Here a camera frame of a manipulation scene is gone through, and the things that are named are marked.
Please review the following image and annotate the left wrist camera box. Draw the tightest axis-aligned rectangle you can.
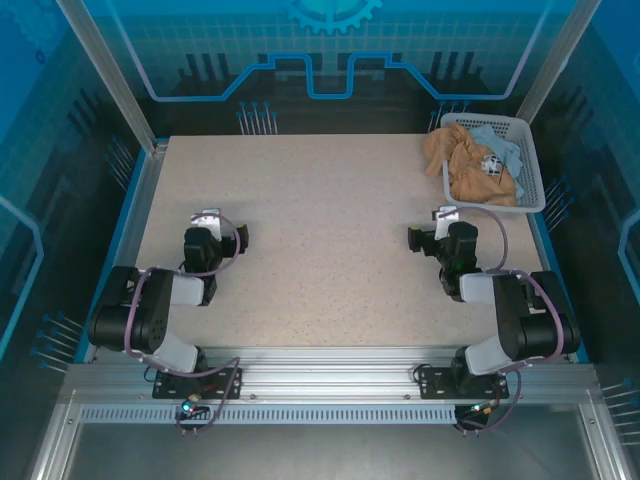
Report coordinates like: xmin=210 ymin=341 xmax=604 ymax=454
xmin=190 ymin=207 xmax=224 ymax=241

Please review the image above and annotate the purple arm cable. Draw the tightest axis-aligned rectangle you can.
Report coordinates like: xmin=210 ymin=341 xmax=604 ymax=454
xmin=124 ymin=212 xmax=244 ymax=436
xmin=449 ymin=207 xmax=569 ymax=436

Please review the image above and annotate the slotted grey cable duct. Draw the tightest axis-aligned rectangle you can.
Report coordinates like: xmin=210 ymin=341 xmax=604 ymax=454
xmin=78 ymin=405 xmax=459 ymax=423

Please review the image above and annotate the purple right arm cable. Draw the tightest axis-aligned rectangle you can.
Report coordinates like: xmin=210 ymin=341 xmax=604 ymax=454
xmin=449 ymin=207 xmax=569 ymax=436

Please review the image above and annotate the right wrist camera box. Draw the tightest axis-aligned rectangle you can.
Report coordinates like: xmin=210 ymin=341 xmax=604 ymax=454
xmin=432 ymin=205 xmax=461 ymax=241

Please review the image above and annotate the light blue t-shirt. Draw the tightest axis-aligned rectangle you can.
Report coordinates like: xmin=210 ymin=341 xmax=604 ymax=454
xmin=472 ymin=124 xmax=526 ymax=201

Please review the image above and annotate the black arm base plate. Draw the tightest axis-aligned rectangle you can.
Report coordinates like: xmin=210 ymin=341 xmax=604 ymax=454
xmin=418 ymin=366 xmax=511 ymax=401
xmin=152 ymin=367 xmax=245 ymax=401

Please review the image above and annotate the orange t-shirt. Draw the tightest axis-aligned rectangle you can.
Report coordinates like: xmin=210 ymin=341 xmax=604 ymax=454
xmin=423 ymin=123 xmax=518 ymax=207

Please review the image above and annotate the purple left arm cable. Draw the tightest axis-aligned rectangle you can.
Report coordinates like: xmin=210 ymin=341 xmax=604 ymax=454
xmin=124 ymin=212 xmax=244 ymax=436

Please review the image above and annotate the aluminium frame post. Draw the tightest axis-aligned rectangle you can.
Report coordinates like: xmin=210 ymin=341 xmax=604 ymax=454
xmin=54 ymin=0 xmax=166 ymax=159
xmin=514 ymin=0 xmax=604 ymax=121

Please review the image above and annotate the aluminium mounting rail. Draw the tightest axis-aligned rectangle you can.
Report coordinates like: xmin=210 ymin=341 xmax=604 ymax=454
xmin=64 ymin=344 xmax=596 ymax=401

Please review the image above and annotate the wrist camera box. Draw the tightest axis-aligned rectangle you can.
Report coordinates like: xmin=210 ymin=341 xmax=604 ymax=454
xmin=190 ymin=207 xmax=224 ymax=241
xmin=432 ymin=205 xmax=461 ymax=241

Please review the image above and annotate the white perforated plastic basket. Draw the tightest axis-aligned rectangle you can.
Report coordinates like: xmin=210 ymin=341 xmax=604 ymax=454
xmin=439 ymin=112 xmax=547 ymax=216

